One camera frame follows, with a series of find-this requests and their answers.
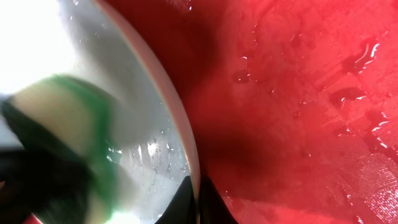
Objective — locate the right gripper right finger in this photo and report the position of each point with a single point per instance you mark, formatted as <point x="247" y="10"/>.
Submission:
<point x="212" y="208"/>

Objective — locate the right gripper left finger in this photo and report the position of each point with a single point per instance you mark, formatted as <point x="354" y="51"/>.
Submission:
<point x="181" y="209"/>

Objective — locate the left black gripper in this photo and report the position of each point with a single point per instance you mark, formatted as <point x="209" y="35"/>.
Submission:
<point x="54" y="190"/>

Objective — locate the green yellow scrub sponge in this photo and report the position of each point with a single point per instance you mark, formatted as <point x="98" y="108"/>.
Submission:
<point x="68" y="119"/>

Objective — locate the white plate top stained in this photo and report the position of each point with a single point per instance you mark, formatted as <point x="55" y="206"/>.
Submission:
<point x="152" y="144"/>

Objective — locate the red plastic tray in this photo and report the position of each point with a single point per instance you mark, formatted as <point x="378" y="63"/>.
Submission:
<point x="293" y="104"/>

